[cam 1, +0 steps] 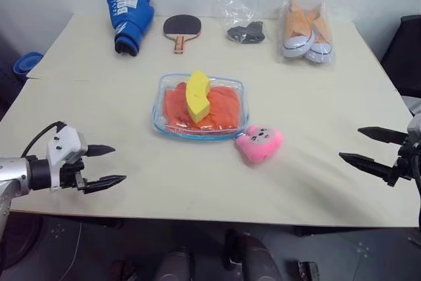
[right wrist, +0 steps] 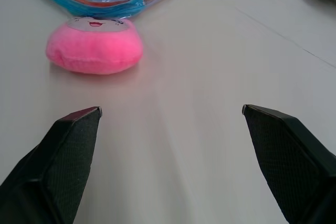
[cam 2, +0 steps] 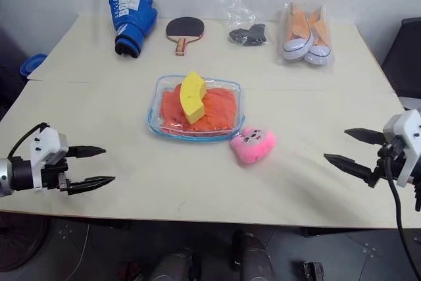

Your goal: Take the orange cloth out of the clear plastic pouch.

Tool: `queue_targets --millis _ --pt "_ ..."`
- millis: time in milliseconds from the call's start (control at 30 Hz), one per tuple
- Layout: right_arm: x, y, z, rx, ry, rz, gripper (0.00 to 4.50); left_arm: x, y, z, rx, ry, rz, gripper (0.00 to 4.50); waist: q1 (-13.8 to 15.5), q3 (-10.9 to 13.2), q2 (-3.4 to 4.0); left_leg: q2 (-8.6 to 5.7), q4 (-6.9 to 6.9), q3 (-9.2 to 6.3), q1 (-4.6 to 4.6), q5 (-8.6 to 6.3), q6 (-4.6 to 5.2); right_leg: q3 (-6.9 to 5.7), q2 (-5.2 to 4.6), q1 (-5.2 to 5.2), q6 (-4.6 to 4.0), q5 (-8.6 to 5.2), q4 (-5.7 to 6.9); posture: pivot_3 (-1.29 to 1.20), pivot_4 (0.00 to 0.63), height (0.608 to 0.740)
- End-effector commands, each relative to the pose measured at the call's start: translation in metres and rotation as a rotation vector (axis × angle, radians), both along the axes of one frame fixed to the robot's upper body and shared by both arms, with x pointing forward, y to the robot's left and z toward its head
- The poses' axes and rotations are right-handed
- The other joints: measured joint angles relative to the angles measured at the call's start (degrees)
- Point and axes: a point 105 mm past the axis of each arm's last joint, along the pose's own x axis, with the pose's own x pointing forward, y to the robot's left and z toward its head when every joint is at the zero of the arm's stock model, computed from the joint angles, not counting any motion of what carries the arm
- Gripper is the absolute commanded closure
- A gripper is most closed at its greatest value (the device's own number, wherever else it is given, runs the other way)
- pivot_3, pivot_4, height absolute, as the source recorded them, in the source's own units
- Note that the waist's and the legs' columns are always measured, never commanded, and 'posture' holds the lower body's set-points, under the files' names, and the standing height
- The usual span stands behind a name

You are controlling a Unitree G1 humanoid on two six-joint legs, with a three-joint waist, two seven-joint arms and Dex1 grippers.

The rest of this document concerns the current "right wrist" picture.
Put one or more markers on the pink plush face charm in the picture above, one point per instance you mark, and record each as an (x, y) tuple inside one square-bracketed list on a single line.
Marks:
[(94, 53)]

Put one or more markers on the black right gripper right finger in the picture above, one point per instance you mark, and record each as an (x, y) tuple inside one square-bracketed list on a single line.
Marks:
[(294, 166)]

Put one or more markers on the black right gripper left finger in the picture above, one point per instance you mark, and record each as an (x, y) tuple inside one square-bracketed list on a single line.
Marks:
[(52, 171)]

